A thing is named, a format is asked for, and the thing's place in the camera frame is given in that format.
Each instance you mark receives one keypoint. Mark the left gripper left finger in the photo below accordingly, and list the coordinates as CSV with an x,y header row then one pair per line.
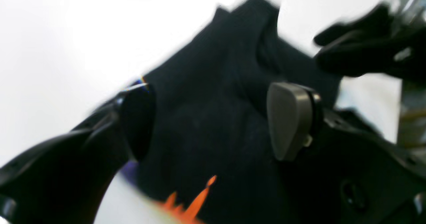
x,y
63,180

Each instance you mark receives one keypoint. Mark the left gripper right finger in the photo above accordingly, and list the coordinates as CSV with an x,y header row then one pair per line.
x,y
338,173

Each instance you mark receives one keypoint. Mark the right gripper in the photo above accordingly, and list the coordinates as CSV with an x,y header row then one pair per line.
x,y
370,45

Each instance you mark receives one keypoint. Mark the black T-shirt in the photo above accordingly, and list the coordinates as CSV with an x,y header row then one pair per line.
x,y
211,119

